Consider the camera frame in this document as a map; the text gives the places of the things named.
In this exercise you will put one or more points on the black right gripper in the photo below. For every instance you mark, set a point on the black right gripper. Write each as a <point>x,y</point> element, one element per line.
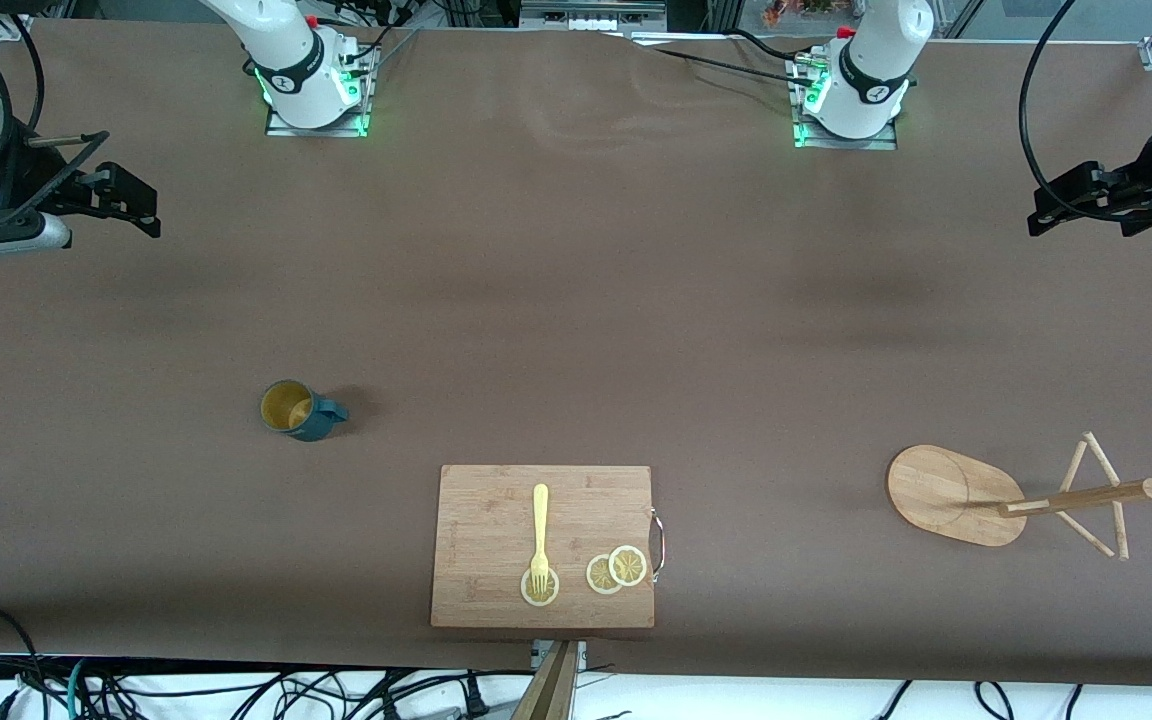
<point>24,180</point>

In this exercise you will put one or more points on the teal cup yellow inside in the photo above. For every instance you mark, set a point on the teal cup yellow inside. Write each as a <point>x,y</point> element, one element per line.
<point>311,427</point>

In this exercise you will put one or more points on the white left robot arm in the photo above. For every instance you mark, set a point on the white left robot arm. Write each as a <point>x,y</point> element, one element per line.
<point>871,70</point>

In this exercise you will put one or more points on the wooden mug rack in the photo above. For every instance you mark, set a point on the wooden mug rack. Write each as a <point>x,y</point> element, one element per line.
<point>946,495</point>

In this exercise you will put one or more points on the brown table cover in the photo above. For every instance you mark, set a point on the brown table cover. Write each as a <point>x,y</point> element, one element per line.
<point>576,300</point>

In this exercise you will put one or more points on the wooden cutting board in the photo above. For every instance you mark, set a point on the wooden cutting board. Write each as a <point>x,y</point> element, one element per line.
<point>486,530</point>

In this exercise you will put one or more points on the grey power strip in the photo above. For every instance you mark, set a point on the grey power strip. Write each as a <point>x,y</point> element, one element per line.
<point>591,18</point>

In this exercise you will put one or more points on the yellow plastic fork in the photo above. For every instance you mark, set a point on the yellow plastic fork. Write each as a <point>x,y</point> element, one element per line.
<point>540,520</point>

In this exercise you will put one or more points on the lemon slice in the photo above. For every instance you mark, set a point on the lemon slice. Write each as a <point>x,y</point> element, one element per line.
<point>554,590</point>
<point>628,565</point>
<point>596,578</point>

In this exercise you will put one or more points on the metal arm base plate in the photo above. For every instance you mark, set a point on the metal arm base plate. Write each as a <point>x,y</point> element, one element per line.
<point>876,143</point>
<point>321,131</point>

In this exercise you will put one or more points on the metal post bracket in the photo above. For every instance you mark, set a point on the metal post bracket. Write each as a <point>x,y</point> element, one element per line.
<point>539,652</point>

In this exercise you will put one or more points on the wooden camera post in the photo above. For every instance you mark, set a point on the wooden camera post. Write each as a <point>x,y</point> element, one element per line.
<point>551,695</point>

